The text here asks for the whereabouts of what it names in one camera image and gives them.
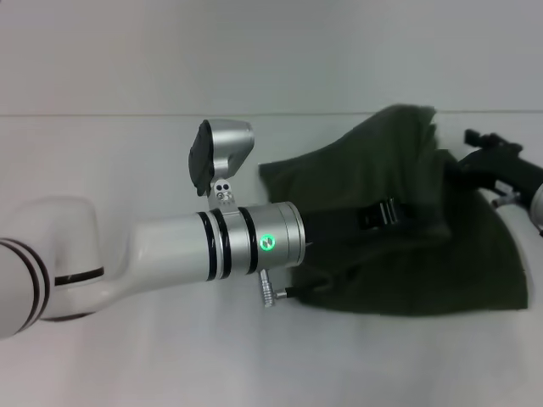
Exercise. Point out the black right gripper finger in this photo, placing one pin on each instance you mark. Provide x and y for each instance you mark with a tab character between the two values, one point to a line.
488	137

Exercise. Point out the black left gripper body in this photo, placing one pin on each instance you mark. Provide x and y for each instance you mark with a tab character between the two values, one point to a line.
331	226

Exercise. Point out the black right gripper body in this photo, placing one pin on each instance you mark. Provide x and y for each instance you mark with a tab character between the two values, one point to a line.
505	171

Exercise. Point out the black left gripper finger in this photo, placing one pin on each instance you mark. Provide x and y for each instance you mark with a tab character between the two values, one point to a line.
384	215

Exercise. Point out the dark green t-shirt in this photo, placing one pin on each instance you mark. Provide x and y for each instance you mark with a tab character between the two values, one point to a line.
382	169

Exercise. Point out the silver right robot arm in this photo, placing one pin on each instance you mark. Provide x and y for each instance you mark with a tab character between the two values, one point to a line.
538	212

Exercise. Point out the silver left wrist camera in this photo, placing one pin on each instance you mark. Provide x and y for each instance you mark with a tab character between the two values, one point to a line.
220	152

